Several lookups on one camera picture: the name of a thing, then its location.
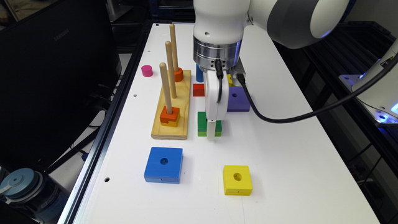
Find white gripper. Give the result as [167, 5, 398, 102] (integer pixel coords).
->
[203, 70, 229, 140]

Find green square block with hole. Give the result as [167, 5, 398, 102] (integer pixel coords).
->
[197, 111, 223, 137]

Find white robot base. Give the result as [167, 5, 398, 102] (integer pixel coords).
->
[339, 42, 397, 126]

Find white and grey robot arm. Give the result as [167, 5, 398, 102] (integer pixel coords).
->
[193, 0, 349, 139]

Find purple square block with hole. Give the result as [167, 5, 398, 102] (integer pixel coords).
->
[227, 86, 251, 112]

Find red rectangular block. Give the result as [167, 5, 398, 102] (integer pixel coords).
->
[193, 83, 205, 96]

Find yellow block under orange block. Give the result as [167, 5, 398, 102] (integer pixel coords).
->
[160, 115, 180, 127]

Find orange square block on peg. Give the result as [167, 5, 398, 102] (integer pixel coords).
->
[160, 106, 180, 123]

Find yellow octagonal block with hole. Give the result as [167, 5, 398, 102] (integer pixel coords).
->
[227, 73, 234, 86]

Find blue cylinder block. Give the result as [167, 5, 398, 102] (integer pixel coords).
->
[196, 64, 204, 83]

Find orange round block on peg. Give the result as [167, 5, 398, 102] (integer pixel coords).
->
[174, 67, 184, 82]

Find yellow square block with hole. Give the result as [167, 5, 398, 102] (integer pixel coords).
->
[223, 165, 252, 196]

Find blue square block with hole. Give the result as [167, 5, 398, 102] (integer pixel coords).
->
[144, 147, 183, 184]

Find pink cylinder block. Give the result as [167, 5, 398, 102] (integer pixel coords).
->
[141, 65, 153, 77]

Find wooden peg base board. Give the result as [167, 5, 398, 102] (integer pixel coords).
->
[151, 68, 191, 140]

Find front wooden peg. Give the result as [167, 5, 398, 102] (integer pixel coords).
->
[159, 62, 173, 115]

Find wooden peg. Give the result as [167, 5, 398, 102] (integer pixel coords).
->
[169, 24, 178, 72]
[165, 41, 177, 99]
[159, 62, 173, 115]

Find middle wooden peg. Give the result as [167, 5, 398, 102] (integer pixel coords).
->
[165, 41, 177, 99]

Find rear wooden peg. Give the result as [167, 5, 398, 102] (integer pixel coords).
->
[169, 24, 178, 72]

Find black Samsung monitor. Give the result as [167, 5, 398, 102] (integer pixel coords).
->
[1, 0, 121, 172]

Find blue lidded water bottle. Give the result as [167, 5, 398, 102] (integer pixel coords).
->
[1, 168, 69, 224]

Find black cable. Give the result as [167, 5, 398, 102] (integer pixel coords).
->
[214, 51, 398, 124]

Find silver camera mount bracket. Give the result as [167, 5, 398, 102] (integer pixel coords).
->
[230, 58, 246, 86]

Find black aluminium table frame rail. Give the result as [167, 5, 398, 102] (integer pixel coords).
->
[58, 20, 155, 224]

